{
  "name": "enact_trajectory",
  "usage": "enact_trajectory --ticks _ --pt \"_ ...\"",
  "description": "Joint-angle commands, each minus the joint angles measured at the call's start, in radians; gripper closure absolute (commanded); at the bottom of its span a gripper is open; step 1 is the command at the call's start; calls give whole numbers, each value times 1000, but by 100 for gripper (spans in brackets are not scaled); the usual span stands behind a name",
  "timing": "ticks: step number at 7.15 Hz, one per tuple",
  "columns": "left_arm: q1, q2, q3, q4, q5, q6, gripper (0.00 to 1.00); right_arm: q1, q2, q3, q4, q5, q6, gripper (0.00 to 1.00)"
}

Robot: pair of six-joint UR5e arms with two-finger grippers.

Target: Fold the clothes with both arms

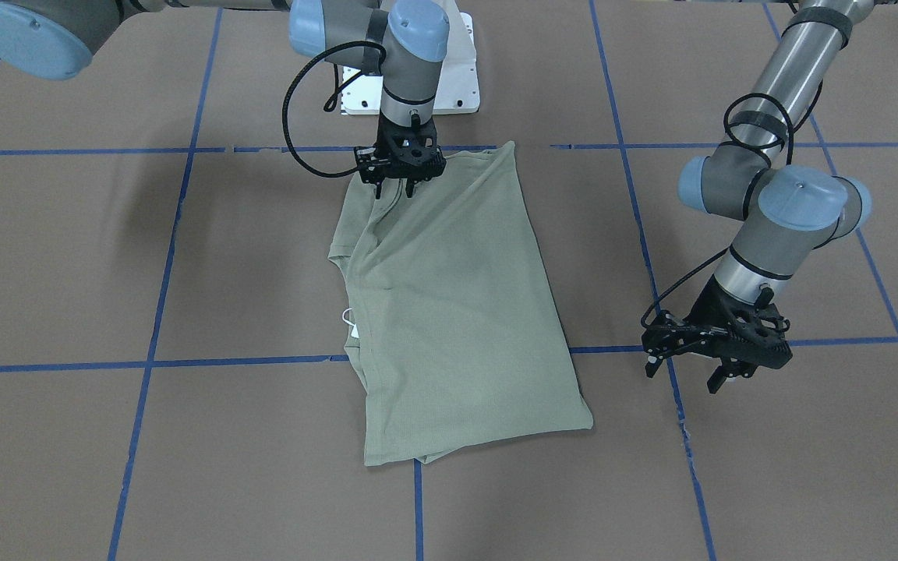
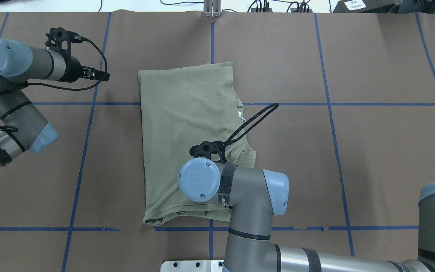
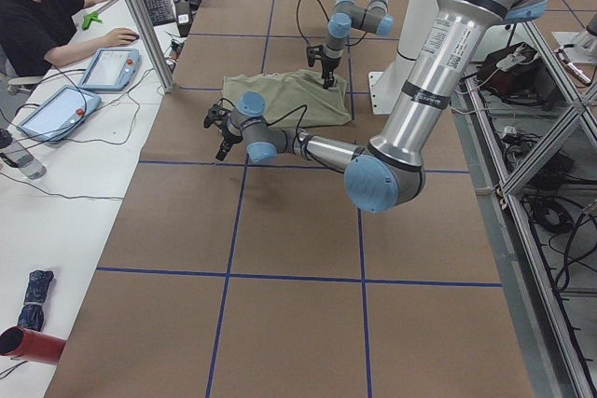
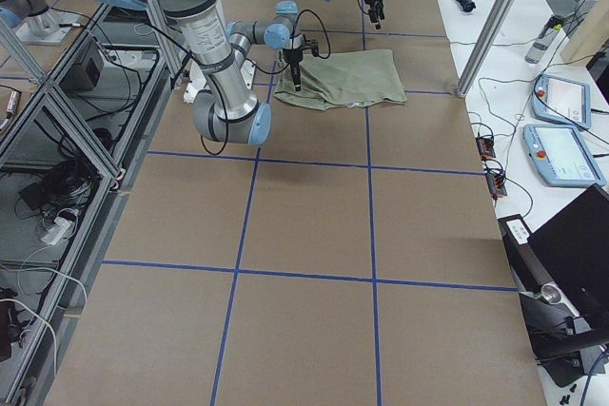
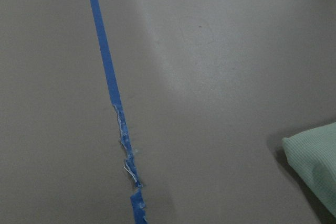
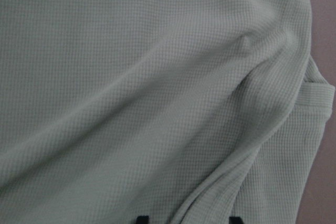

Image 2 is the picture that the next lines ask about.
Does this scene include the olive green long-sleeve shirt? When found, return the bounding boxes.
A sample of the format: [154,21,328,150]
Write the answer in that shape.
[137,62,245,227]

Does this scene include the white camera column with base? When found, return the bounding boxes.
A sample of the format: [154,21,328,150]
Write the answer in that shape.
[160,260,227,272]

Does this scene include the blue tape grid lines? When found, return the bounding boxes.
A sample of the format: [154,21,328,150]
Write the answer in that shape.
[0,10,435,272]

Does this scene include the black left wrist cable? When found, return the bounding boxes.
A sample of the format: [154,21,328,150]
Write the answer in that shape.
[0,36,108,133]

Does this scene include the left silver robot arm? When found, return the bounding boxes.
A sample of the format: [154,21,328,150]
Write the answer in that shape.
[0,28,110,168]

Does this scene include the aluminium frame post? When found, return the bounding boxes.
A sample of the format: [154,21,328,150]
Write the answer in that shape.
[202,0,222,18]

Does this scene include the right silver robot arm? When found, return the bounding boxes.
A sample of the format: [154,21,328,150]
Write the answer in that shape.
[177,141,435,272]

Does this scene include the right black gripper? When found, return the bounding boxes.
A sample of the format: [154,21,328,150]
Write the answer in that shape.
[189,141,227,164]

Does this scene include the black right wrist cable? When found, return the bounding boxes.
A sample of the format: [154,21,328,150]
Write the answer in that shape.
[223,103,280,148]

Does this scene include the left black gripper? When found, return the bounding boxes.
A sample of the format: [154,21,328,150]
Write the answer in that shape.
[45,27,110,83]

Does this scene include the black box white label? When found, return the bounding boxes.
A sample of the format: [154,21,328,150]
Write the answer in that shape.
[332,0,402,14]

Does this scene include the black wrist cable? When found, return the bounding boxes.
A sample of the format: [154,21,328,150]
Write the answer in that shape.
[0,36,108,133]
[223,103,280,148]

